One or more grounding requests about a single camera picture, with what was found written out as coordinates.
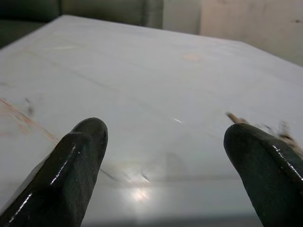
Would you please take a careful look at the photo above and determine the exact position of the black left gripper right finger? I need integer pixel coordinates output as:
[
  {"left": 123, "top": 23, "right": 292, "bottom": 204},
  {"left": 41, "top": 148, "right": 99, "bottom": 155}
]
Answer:
[{"left": 223, "top": 123, "right": 303, "bottom": 227}]

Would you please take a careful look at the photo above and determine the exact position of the dark green sofa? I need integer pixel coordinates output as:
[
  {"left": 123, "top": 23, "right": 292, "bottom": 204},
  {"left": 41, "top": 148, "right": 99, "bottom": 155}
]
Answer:
[{"left": 0, "top": 0, "right": 164, "bottom": 49}]

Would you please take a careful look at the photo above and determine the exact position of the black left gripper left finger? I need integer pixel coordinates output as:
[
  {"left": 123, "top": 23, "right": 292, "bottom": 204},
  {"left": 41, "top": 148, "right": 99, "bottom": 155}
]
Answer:
[{"left": 0, "top": 117, "right": 109, "bottom": 227}]

